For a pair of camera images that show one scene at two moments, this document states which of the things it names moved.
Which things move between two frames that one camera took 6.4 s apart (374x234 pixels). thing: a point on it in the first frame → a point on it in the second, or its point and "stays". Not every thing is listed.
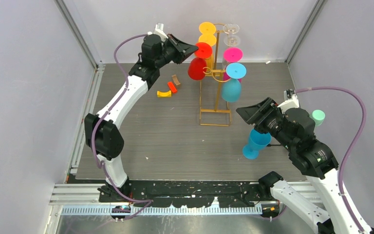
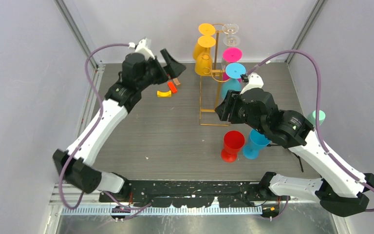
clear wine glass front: [232, 40] stays
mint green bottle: [318, 115] stays
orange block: [171, 86] stays
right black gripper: [249, 113] → [228, 106]
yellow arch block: [167, 94] stays
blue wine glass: [231, 89] stays
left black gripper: [188, 49] → [176, 68]
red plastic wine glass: [196, 65] → [233, 142]
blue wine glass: [257, 141] stays
